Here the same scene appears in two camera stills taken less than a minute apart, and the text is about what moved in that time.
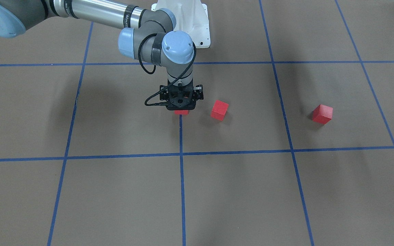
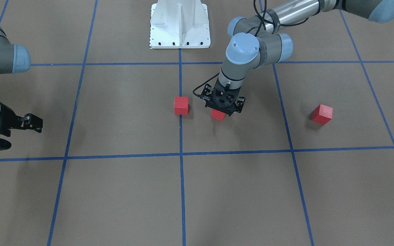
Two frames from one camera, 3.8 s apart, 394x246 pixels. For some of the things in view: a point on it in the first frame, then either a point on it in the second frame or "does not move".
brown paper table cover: [305, 135] does not move
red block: [323, 114] does not move
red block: [219, 110] does not move
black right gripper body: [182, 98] → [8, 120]
